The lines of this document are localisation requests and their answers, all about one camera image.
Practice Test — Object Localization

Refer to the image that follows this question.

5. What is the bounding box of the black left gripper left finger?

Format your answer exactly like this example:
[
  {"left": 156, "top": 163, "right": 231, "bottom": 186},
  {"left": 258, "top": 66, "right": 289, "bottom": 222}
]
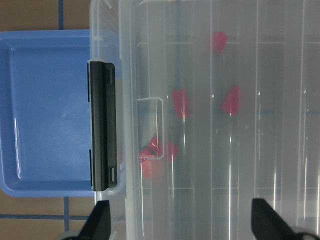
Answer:
[{"left": 77, "top": 200, "right": 111, "bottom": 240}]

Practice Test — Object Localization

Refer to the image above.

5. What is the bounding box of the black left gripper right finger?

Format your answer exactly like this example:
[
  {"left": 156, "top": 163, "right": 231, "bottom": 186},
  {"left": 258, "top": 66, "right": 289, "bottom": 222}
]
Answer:
[{"left": 251, "top": 198, "right": 303, "bottom": 240}]

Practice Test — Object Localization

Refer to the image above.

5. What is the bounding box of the clear plastic box lid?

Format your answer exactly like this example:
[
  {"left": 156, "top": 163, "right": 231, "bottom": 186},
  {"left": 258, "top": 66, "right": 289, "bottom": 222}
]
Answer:
[{"left": 117, "top": 0, "right": 320, "bottom": 240}]

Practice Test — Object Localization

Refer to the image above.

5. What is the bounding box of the red block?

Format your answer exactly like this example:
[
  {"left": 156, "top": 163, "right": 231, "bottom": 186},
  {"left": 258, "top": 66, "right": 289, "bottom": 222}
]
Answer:
[
  {"left": 149, "top": 136, "right": 180, "bottom": 162},
  {"left": 221, "top": 85, "right": 240, "bottom": 116},
  {"left": 139, "top": 148, "right": 152, "bottom": 180},
  {"left": 171, "top": 88, "right": 190, "bottom": 119}
]

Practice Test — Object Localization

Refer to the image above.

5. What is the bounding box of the blue plastic tray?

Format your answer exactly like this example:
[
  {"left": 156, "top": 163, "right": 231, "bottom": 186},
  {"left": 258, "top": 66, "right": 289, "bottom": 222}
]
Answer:
[{"left": 0, "top": 29, "right": 126, "bottom": 198}]

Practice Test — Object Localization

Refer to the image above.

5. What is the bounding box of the clear plastic storage box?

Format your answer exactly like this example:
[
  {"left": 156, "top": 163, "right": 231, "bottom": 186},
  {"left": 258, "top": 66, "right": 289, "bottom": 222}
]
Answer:
[{"left": 89, "top": 0, "right": 320, "bottom": 240}]

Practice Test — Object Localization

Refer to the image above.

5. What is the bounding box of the red block far corner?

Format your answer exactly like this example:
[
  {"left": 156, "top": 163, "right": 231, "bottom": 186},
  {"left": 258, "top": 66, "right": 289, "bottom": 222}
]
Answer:
[{"left": 209, "top": 31, "right": 228, "bottom": 56}]

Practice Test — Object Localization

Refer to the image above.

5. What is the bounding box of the black box latch handle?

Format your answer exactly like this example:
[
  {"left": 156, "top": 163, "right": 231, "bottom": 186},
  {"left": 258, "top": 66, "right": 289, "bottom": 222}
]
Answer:
[{"left": 87, "top": 61, "right": 118, "bottom": 192}]

